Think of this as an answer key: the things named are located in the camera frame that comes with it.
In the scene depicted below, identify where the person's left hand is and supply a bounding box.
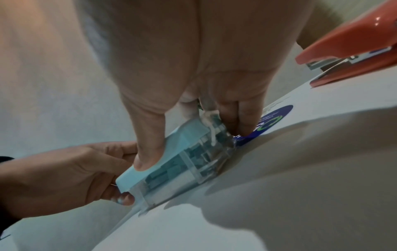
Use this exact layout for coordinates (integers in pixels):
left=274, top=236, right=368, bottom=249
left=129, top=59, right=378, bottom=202
left=0, top=141, right=139, bottom=221

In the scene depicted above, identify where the person's right hand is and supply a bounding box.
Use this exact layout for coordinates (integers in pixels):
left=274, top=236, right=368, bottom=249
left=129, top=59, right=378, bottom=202
left=76, top=0, right=318, bottom=172

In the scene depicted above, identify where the light blue correction tape dispenser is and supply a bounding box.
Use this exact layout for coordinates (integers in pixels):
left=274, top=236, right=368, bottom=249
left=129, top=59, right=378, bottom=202
left=115, top=117, right=240, bottom=212

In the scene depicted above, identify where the person's left forearm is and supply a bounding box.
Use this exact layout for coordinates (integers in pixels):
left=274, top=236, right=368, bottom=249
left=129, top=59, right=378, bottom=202
left=0, top=156, right=23, bottom=239

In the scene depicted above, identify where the blue round sticker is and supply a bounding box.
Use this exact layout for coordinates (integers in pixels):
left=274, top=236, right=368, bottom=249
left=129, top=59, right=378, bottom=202
left=232, top=105, right=294, bottom=146

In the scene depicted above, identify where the orange stapler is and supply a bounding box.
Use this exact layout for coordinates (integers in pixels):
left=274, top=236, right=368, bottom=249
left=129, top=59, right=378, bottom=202
left=294, top=0, right=397, bottom=88

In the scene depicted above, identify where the white paper sheet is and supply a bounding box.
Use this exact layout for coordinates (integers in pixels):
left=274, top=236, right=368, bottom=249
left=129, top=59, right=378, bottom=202
left=104, top=71, right=397, bottom=251

